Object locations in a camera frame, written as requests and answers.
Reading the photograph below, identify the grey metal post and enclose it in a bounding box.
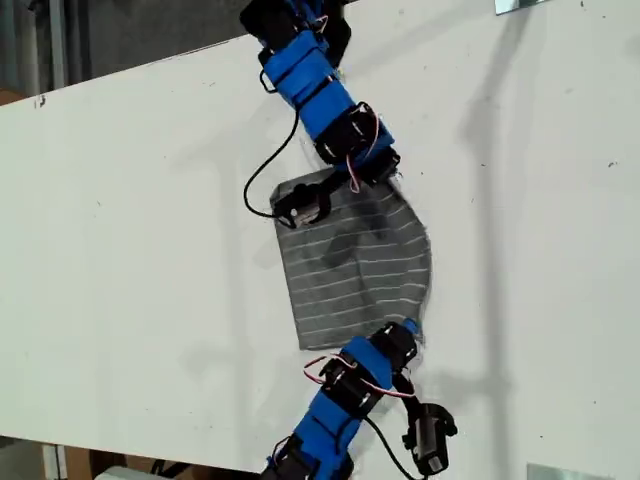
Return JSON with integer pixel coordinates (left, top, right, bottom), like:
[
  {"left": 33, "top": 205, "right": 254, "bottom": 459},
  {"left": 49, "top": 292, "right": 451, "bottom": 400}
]
[{"left": 42, "top": 442, "right": 69, "bottom": 480}]

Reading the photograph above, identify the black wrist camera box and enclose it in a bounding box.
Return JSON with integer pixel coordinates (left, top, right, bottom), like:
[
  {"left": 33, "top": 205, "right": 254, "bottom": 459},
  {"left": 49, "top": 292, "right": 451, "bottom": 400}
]
[
  {"left": 402, "top": 402, "right": 459, "bottom": 477},
  {"left": 273, "top": 182, "right": 332, "bottom": 230}
]

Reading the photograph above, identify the black camera stalk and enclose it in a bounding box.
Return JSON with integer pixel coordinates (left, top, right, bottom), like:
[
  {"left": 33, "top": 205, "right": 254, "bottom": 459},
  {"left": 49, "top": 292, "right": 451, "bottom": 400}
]
[
  {"left": 317, "top": 171, "right": 352, "bottom": 202},
  {"left": 391, "top": 372, "right": 427, "bottom": 416}
]

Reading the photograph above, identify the red white arm wire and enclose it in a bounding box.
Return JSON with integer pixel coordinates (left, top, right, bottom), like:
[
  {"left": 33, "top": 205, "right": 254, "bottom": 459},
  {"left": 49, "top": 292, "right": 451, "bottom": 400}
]
[
  {"left": 343, "top": 105, "right": 382, "bottom": 196},
  {"left": 303, "top": 351, "right": 417, "bottom": 401}
]

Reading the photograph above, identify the black camera cable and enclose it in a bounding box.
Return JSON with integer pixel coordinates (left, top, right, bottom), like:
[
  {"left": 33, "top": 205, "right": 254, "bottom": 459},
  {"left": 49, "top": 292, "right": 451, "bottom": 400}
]
[
  {"left": 242, "top": 117, "right": 302, "bottom": 219},
  {"left": 364, "top": 417, "right": 427, "bottom": 480}
]

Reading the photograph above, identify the grey striped square towel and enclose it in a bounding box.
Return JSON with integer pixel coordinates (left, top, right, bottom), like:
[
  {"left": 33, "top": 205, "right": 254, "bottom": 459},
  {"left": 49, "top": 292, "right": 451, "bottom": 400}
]
[{"left": 269, "top": 167, "right": 435, "bottom": 352}]

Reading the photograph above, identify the grey vertical metal rail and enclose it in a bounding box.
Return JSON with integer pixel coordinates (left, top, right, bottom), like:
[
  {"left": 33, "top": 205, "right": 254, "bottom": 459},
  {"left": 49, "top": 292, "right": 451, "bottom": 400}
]
[{"left": 47, "top": 0, "right": 69, "bottom": 92}]

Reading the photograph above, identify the white plastic object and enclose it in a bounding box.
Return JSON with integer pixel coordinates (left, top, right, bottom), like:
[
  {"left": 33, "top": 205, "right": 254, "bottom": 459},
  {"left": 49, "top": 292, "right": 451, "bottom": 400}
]
[{"left": 94, "top": 464, "right": 157, "bottom": 480}]

